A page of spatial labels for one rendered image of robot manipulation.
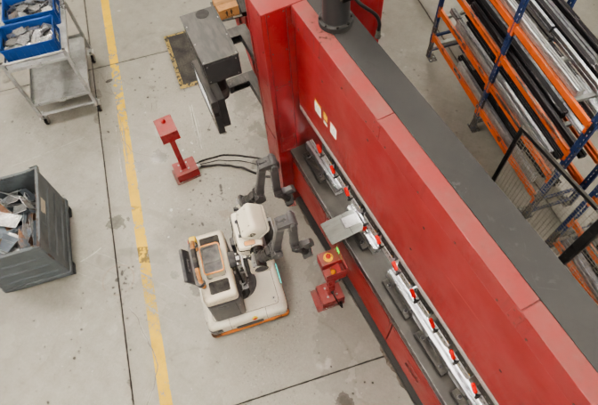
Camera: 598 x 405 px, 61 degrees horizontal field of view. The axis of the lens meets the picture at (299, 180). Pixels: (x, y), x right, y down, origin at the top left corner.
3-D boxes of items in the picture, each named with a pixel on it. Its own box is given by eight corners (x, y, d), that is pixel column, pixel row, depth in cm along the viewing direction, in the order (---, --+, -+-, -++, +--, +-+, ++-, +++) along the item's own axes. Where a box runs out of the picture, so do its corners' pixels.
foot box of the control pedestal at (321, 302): (310, 291, 440) (309, 287, 430) (335, 281, 444) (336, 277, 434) (318, 312, 430) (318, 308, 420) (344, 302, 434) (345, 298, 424)
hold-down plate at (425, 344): (414, 334, 333) (414, 333, 330) (420, 330, 334) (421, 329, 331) (440, 376, 318) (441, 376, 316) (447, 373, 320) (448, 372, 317)
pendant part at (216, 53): (204, 96, 415) (178, 15, 342) (232, 86, 419) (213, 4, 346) (224, 142, 390) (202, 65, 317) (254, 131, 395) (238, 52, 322)
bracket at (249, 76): (226, 85, 415) (225, 80, 409) (253, 75, 419) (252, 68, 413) (246, 119, 396) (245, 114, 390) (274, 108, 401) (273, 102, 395)
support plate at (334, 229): (319, 224, 363) (319, 224, 362) (351, 209, 369) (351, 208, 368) (332, 245, 355) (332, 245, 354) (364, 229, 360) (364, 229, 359)
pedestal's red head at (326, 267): (317, 260, 385) (316, 251, 369) (335, 253, 387) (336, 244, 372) (327, 284, 375) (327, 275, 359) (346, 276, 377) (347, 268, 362)
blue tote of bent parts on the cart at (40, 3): (11, 12, 519) (1, -3, 503) (60, 1, 524) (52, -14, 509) (11, 36, 501) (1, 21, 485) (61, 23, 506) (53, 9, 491)
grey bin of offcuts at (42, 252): (10, 221, 488) (-36, 182, 427) (72, 204, 495) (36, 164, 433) (10, 297, 449) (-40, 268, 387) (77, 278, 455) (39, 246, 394)
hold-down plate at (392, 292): (381, 282, 351) (382, 280, 349) (388, 279, 353) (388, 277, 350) (405, 320, 337) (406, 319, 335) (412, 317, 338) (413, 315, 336)
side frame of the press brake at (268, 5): (274, 185, 497) (242, -10, 299) (350, 150, 514) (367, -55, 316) (286, 205, 485) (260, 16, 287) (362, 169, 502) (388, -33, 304)
